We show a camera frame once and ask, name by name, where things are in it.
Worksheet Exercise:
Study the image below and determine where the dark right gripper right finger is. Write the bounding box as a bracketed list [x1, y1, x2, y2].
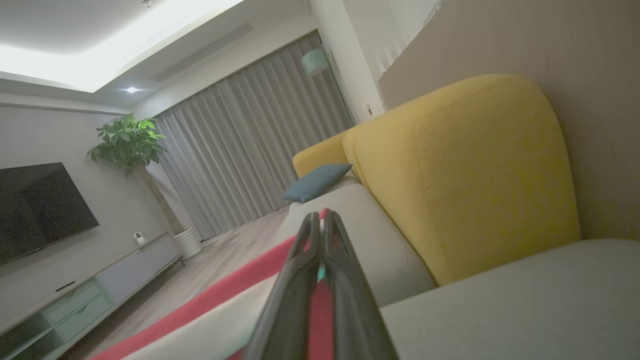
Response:
[323, 209, 400, 360]

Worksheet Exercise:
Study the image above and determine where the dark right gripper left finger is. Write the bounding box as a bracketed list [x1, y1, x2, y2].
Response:
[245, 211, 322, 360]

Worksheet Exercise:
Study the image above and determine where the red jersey with white sleeves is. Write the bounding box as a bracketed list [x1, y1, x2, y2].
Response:
[90, 207, 336, 360]

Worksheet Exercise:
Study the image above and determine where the grey sofa seat cushion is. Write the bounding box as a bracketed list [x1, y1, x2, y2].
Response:
[122, 184, 437, 360]
[380, 238, 640, 360]

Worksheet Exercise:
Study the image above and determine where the white ribbed plant pot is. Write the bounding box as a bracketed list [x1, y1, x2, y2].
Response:
[172, 227, 203, 260]

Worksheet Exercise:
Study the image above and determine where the blue throw pillow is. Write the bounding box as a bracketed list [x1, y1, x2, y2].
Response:
[281, 163, 353, 203]

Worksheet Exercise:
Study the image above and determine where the yellow sofa back cushion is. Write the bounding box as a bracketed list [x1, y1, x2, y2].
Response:
[292, 131, 358, 179]
[342, 74, 582, 287]

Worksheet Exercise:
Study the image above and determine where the pale low television cabinet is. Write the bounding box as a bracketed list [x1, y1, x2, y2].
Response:
[0, 231, 183, 360]

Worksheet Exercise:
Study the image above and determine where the grey pleated curtain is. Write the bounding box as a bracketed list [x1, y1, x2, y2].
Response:
[152, 30, 357, 241]

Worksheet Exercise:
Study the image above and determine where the green leafy indoor tree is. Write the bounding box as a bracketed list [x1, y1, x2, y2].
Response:
[86, 114, 187, 236]

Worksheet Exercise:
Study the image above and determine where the mint green lamp shade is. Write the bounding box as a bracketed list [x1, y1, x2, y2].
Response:
[301, 47, 331, 78]

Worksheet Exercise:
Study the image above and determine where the black flat screen television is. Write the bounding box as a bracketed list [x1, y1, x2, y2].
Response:
[0, 162, 100, 267]

